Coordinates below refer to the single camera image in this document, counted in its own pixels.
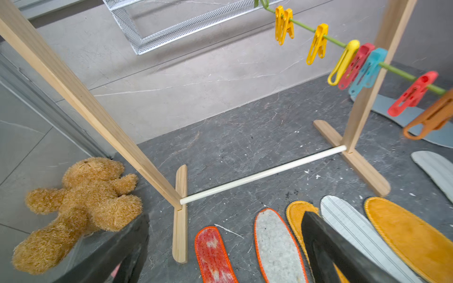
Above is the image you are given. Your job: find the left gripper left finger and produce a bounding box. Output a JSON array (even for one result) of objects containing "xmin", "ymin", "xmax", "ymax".
[{"xmin": 57, "ymin": 213, "xmax": 149, "ymax": 283}]

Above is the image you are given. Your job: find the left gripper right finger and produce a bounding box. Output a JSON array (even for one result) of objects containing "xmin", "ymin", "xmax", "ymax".
[{"xmin": 302, "ymin": 212, "xmax": 397, "ymax": 283}]

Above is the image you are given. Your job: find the white striped insole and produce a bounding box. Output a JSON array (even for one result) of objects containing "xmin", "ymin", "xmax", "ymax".
[
  {"xmin": 411, "ymin": 151, "xmax": 453, "ymax": 202},
  {"xmin": 320, "ymin": 195, "xmax": 422, "ymax": 283}
]

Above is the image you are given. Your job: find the orange fuzzy insole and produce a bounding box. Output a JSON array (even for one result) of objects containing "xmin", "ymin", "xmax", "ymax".
[{"xmin": 364, "ymin": 197, "xmax": 453, "ymax": 283}]

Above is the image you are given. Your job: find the green clip hanger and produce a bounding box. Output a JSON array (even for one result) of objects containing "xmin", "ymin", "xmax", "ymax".
[{"xmin": 253, "ymin": 0, "xmax": 448, "ymax": 97}]

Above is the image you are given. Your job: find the brown teddy bear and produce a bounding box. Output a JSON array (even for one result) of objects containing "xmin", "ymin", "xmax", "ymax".
[{"xmin": 12, "ymin": 158, "xmax": 143, "ymax": 275}]

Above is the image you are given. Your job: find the orange clothes peg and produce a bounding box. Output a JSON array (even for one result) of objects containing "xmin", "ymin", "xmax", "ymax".
[{"xmin": 403, "ymin": 90, "xmax": 453, "ymax": 140}]

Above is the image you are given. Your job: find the red clothes peg lower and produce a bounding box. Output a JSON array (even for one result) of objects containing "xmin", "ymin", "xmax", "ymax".
[{"xmin": 388, "ymin": 71, "xmax": 438, "ymax": 117}]

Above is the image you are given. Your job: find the red clothes peg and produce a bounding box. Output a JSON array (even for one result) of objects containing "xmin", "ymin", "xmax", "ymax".
[
  {"xmin": 338, "ymin": 42, "xmax": 375, "ymax": 90},
  {"xmin": 388, "ymin": 71, "xmax": 438, "ymax": 117}
]

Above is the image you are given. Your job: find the blue clothes peg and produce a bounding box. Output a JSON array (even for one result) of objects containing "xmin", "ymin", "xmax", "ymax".
[{"xmin": 349, "ymin": 48, "xmax": 388, "ymax": 100}]

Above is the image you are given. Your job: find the yellow clothes peg middle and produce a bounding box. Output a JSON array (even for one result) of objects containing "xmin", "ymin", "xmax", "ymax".
[{"xmin": 306, "ymin": 24, "xmax": 329, "ymax": 66}]

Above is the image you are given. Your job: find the red clothes peg upper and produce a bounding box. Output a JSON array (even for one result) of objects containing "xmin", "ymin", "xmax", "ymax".
[{"xmin": 338, "ymin": 42, "xmax": 375, "ymax": 90}]

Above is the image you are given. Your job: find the yellow clothes peg large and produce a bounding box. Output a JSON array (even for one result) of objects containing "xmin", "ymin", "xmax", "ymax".
[{"xmin": 327, "ymin": 40, "xmax": 361, "ymax": 86}]

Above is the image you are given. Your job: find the yellow clothes peg top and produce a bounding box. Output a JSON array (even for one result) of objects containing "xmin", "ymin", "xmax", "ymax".
[{"xmin": 275, "ymin": 6, "xmax": 294, "ymax": 46}]

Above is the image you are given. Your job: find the wooden clothes rack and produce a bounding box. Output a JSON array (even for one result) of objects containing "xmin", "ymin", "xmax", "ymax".
[{"xmin": 0, "ymin": 0, "xmax": 418, "ymax": 265}]

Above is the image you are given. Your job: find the white wire mesh basket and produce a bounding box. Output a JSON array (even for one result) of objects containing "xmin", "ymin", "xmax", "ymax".
[{"xmin": 104, "ymin": 1, "xmax": 263, "ymax": 55}]

